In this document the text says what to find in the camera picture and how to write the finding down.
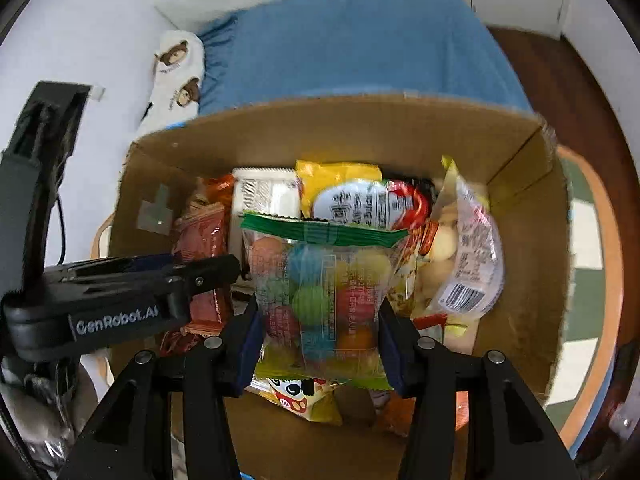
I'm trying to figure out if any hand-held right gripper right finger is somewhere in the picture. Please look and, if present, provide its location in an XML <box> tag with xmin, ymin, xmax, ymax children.
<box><xmin>377</xmin><ymin>300</ymin><xmax>583</xmax><ymax>480</ymax></box>

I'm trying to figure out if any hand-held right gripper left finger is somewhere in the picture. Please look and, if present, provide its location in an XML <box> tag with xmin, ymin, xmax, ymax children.
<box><xmin>57</xmin><ymin>295</ymin><xmax>266</xmax><ymax>480</ymax></box>

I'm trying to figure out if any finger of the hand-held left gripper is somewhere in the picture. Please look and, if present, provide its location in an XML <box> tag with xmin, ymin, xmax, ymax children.
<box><xmin>120</xmin><ymin>253</ymin><xmax>187</xmax><ymax>272</ymax></box>
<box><xmin>172</xmin><ymin>254</ymin><xmax>242</xmax><ymax>305</ymax></box>

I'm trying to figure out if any brownish red foil packet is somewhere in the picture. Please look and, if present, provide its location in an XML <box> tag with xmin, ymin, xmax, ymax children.
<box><xmin>172</xmin><ymin>205</ymin><xmax>233</xmax><ymax>336</ymax></box>

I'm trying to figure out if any colourful candy bag green header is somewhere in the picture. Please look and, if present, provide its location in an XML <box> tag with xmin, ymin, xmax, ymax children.
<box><xmin>240</xmin><ymin>210</ymin><xmax>411</xmax><ymax>391</ymax></box>

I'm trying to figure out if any yellow clear biscuit packet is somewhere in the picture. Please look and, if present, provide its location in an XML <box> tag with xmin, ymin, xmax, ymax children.
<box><xmin>410</xmin><ymin>155</ymin><xmax>506</xmax><ymax>331</ymax></box>

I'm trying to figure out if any brown cardboard box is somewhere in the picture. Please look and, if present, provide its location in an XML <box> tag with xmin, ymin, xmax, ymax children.
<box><xmin>107</xmin><ymin>92</ymin><xmax>573</xmax><ymax>480</ymax></box>

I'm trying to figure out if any yellow panda chips packet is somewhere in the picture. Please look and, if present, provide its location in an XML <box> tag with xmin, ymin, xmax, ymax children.
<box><xmin>250</xmin><ymin>375</ymin><xmax>346</xmax><ymax>426</ymax></box>

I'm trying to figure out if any clear nut snack packet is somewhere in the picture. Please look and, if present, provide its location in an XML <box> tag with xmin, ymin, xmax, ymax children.
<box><xmin>395</xmin><ymin>220</ymin><xmax>441</xmax><ymax>316</ymax></box>

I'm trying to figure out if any white striped snack packet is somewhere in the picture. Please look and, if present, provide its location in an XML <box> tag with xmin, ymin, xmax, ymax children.
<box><xmin>232</xmin><ymin>167</ymin><xmax>301</xmax><ymax>221</ymax></box>

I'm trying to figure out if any yellow red white-label packet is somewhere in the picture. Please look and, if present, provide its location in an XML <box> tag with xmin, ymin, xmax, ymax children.
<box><xmin>295</xmin><ymin>160</ymin><xmax>433</xmax><ymax>233</ymax></box>

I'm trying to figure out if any white bear print cloth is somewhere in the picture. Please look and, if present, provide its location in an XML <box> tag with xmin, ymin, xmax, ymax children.
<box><xmin>137</xmin><ymin>30</ymin><xmax>206</xmax><ymax>136</ymax></box>

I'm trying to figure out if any green white checkered mat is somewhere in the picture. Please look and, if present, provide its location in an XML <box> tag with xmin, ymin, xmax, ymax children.
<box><xmin>555</xmin><ymin>145</ymin><xmax>626</xmax><ymax>451</ymax></box>

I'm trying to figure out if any blue cloth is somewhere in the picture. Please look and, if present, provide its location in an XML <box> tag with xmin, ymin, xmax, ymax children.
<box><xmin>197</xmin><ymin>0</ymin><xmax>533</xmax><ymax>116</ymax></box>

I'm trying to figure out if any black cable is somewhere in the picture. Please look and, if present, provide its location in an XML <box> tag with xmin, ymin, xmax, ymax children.
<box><xmin>50</xmin><ymin>195</ymin><xmax>68</xmax><ymax>266</ymax></box>

